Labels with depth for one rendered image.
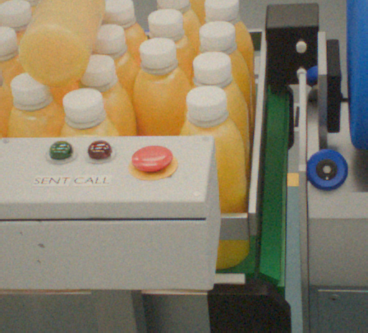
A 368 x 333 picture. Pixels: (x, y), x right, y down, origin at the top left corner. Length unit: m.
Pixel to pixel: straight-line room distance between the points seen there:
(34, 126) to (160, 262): 0.24
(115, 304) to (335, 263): 0.29
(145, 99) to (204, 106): 0.13
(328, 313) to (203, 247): 0.38
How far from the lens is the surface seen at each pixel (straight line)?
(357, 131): 1.00
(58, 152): 0.85
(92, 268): 0.85
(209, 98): 0.93
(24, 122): 1.00
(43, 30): 0.96
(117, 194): 0.81
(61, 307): 1.04
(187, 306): 1.02
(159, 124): 1.05
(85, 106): 0.94
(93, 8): 1.02
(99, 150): 0.85
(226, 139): 0.94
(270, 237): 1.07
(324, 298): 1.14
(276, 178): 1.16
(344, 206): 1.07
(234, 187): 0.97
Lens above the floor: 1.57
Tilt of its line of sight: 34 degrees down
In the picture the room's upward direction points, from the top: 6 degrees counter-clockwise
